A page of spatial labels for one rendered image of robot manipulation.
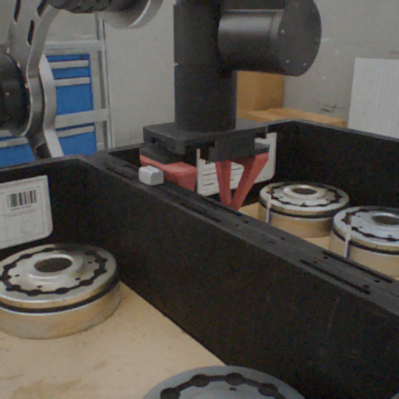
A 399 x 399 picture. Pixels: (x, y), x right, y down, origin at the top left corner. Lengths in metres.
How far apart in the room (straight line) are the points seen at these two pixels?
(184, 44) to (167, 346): 0.24
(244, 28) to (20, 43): 0.89
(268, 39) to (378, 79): 3.19
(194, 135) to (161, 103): 3.56
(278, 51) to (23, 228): 0.28
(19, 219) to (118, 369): 0.19
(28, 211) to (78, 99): 2.06
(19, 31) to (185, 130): 0.83
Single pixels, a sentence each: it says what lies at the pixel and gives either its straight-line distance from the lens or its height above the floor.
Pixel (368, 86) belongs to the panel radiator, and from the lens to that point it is 3.60.
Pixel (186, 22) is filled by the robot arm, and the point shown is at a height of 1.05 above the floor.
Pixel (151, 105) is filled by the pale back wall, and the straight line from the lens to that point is 3.94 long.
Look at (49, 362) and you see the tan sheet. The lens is 0.39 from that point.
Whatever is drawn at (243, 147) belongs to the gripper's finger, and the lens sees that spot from 0.47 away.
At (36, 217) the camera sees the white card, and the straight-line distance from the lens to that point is 0.50.
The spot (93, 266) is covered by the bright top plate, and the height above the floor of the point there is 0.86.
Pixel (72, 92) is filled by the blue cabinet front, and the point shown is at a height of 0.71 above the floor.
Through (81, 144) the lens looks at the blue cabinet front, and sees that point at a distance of 2.58.
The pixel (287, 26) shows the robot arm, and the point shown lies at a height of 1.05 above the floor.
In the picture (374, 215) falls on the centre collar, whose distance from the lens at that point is 0.55.
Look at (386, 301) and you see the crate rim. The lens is 0.26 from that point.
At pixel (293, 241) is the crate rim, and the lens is 0.31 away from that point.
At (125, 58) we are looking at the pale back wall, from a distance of 3.76.
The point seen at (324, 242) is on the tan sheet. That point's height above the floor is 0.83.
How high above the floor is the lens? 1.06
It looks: 21 degrees down
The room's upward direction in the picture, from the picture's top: straight up
